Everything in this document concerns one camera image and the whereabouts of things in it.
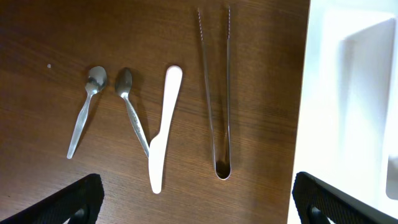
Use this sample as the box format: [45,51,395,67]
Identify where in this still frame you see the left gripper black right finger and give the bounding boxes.
[292,172,397,224]

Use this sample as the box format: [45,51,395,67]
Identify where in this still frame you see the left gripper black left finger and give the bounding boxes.
[1,174,104,224]

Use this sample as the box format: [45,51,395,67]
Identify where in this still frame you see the white plastic cutlery tray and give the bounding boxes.
[287,0,398,224]

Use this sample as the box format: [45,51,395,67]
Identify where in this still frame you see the white plastic knife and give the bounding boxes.
[149,65,183,194]

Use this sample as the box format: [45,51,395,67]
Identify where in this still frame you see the steel kitchen tongs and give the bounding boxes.
[197,6,232,180]

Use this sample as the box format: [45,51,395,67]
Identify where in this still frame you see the left small steel teaspoon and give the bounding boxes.
[67,66,107,159]

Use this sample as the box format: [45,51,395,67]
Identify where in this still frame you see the small steel teaspoon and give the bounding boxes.
[114,68,149,157]
[67,66,107,159]

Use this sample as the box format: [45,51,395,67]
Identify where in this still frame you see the right small steel teaspoon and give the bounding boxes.
[114,68,149,157]

